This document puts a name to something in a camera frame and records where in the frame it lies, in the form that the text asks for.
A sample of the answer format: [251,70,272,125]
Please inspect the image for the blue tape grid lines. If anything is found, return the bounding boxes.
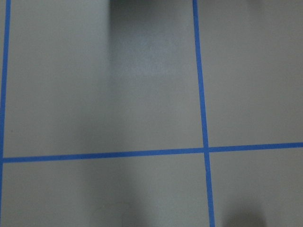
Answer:
[0,0,303,227]

